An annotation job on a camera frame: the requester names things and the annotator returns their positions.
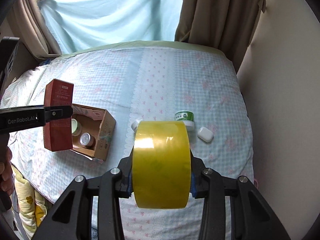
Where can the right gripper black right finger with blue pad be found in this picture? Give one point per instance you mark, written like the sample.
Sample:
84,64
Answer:
234,198

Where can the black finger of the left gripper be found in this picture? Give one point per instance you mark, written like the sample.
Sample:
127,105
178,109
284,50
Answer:
57,113

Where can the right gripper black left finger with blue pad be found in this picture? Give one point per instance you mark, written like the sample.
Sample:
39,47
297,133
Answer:
71,215

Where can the red cardboard carton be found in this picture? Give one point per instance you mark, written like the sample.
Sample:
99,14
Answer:
57,135

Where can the black and white small jar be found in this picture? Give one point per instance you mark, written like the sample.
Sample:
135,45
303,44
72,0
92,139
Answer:
135,125

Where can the white earbuds case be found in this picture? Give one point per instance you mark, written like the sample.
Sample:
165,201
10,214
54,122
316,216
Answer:
205,134

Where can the yellow packing tape roll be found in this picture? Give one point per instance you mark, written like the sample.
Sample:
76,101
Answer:
161,165

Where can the green labelled white jar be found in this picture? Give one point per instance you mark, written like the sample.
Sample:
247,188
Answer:
187,117

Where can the person's left hand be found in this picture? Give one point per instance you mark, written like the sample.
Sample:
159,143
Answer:
7,184

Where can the pale green lidded jar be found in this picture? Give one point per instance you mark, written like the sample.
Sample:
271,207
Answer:
76,127

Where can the yellow floral quilt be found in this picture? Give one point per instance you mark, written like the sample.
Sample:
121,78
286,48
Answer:
30,207

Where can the silver lidded brown jar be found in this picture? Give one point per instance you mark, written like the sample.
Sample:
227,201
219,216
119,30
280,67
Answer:
87,140

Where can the open cardboard box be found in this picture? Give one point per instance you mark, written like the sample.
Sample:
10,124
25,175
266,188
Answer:
99,123

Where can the beige left curtain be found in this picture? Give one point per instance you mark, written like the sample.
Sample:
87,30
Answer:
27,23

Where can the light blue hanging cloth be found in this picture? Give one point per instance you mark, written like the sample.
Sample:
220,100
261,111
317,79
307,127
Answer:
82,24

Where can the checked floral bed sheet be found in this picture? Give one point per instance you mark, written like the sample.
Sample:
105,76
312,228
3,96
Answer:
136,84

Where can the brown right curtain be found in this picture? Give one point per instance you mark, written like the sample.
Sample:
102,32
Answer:
226,25

